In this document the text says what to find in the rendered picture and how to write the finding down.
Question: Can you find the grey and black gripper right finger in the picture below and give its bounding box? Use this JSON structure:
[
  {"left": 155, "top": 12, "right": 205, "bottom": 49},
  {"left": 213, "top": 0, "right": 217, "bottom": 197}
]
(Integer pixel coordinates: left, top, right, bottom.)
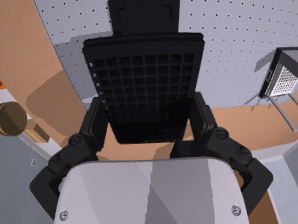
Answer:
[{"left": 188, "top": 92, "right": 273, "bottom": 216}]

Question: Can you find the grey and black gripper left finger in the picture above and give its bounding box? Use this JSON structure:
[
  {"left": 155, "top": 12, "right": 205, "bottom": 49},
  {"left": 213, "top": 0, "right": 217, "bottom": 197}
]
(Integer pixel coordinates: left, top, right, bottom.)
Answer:
[{"left": 29, "top": 97, "right": 109, "bottom": 221}]

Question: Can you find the white well plate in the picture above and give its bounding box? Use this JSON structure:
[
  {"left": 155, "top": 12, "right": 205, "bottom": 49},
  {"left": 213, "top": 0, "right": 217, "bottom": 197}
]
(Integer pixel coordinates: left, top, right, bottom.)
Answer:
[{"left": 266, "top": 63, "right": 298, "bottom": 96}]

